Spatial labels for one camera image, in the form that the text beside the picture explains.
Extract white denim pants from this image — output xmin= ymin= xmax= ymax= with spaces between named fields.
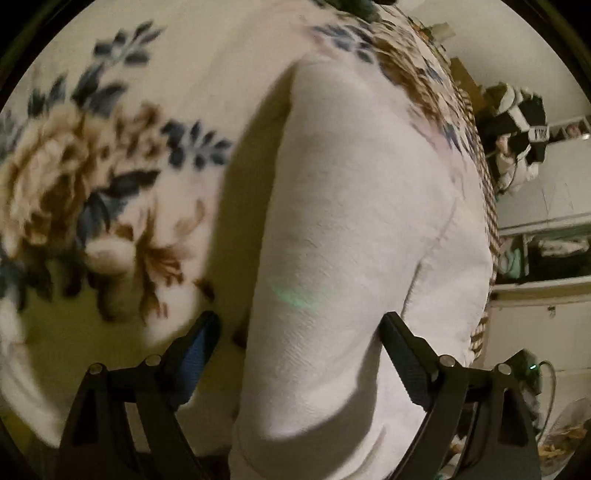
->
xmin=229 ymin=55 xmax=492 ymax=479

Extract white storage shelf unit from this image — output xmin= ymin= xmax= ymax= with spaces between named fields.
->
xmin=484 ymin=117 xmax=590 ymax=372

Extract floral beige bed blanket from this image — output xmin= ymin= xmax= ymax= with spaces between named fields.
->
xmin=1 ymin=1 xmax=496 ymax=447

